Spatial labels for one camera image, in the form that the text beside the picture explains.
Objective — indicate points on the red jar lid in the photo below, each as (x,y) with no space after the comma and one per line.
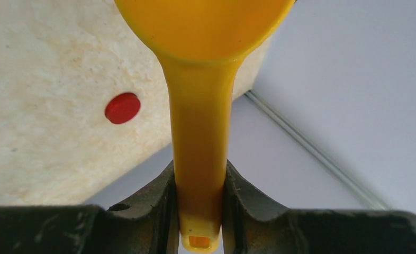
(122,108)

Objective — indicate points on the yellow plastic scoop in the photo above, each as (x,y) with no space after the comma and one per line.
(200,46)

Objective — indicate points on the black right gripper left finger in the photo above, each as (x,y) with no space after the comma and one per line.
(145,222)

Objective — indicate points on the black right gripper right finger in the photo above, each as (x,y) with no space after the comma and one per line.
(255,223)

